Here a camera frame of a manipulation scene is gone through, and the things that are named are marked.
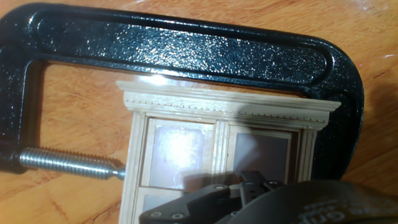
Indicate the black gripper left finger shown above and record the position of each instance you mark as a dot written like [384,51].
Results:
[199,202]

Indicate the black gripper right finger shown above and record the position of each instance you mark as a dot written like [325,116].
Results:
[264,186]

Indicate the miniature wooden sliding window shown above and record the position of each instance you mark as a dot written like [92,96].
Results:
[217,104]

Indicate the black C-clamp with steel screw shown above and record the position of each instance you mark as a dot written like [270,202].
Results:
[186,49]

